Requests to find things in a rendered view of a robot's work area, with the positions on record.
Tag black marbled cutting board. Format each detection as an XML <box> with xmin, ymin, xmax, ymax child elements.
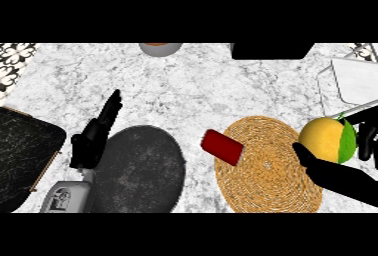
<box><xmin>0</xmin><ymin>105</ymin><xmax>68</xmax><ymax>214</ymax></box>

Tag black appliance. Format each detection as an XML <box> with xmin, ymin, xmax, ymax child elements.
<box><xmin>229</xmin><ymin>42</ymin><xmax>316</xmax><ymax>61</ymax></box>

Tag grey round bowl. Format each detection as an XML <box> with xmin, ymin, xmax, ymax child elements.
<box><xmin>137</xmin><ymin>42</ymin><xmax>183</xmax><ymax>58</ymax></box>

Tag round woven straw placemat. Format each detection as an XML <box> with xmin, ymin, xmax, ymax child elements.
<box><xmin>212</xmin><ymin>115</ymin><xmax>325</xmax><ymax>214</ymax></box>

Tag yellow lemon with green leaf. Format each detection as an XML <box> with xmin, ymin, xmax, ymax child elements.
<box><xmin>296</xmin><ymin>112</ymin><xmax>357</xmax><ymax>164</ymax></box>

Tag white wire tiered shelf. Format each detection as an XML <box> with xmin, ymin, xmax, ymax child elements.
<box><xmin>314</xmin><ymin>42</ymin><xmax>378</xmax><ymax>118</ymax></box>

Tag dark grey round plate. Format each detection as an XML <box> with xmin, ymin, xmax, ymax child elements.
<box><xmin>90</xmin><ymin>124</ymin><xmax>187</xmax><ymax>214</ymax></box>

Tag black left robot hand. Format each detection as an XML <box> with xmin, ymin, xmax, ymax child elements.
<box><xmin>68</xmin><ymin>88</ymin><xmax>124</xmax><ymax>170</ymax></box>

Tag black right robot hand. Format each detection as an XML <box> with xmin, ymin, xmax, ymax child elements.
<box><xmin>291</xmin><ymin>104</ymin><xmax>378</xmax><ymax>208</ymax></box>

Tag dark red rectangular block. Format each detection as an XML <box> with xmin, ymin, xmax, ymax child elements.
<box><xmin>199</xmin><ymin>128</ymin><xmax>245</xmax><ymax>167</ymax></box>

